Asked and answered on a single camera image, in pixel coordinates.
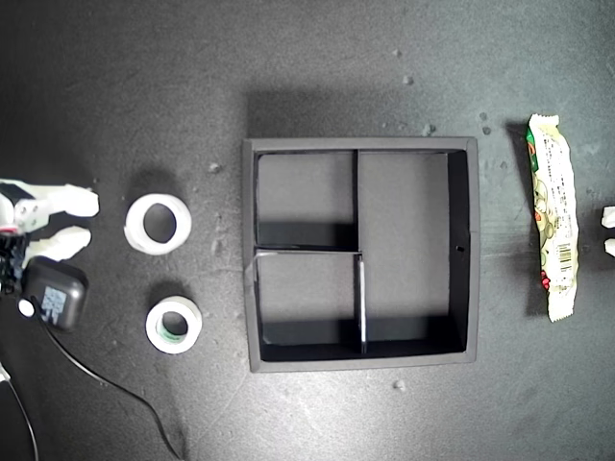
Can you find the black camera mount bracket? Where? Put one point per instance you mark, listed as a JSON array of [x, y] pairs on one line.
[[9, 264]]

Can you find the black compartment tray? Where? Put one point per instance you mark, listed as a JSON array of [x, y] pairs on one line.
[[307, 365]]

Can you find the large white tape roll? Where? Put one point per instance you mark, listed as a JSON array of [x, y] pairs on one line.
[[134, 225]]

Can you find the snack bar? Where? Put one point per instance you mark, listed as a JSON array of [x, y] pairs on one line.
[[557, 216]]

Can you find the small white tape roll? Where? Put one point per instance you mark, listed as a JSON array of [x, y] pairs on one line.
[[154, 332]]

